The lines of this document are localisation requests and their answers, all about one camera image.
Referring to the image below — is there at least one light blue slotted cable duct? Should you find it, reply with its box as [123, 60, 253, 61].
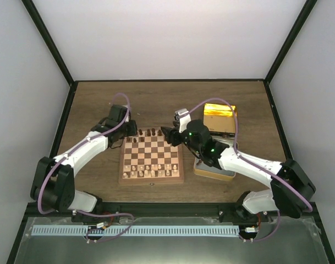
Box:
[31, 225, 239, 237]

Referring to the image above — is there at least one wooden chess board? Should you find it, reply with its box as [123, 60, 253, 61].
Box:
[118, 127, 184, 185]

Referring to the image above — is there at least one black aluminium front rail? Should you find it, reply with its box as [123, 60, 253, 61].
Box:
[26, 202, 316, 221]

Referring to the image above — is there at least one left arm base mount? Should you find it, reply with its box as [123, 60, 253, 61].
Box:
[71, 202, 121, 224]

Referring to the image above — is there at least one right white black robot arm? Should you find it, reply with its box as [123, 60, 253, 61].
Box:
[161, 119, 316, 222]

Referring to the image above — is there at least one black enclosure frame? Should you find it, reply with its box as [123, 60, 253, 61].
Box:
[7, 1, 335, 264]

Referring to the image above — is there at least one gold tin lid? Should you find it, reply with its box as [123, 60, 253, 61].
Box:
[202, 103, 235, 137]

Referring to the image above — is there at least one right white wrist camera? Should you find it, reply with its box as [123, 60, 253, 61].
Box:
[174, 108, 191, 133]

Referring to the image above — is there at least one row of white chess pieces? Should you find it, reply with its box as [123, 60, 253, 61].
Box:
[121, 164, 183, 179]

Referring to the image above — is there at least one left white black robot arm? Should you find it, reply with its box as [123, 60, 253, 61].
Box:
[30, 104, 137, 222]

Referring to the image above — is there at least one gold tin box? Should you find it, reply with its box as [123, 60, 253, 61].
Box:
[194, 135, 236, 181]

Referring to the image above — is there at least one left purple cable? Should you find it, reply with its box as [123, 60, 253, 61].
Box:
[37, 92, 132, 215]

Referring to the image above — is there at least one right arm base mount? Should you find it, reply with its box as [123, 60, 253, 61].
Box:
[218, 202, 267, 224]

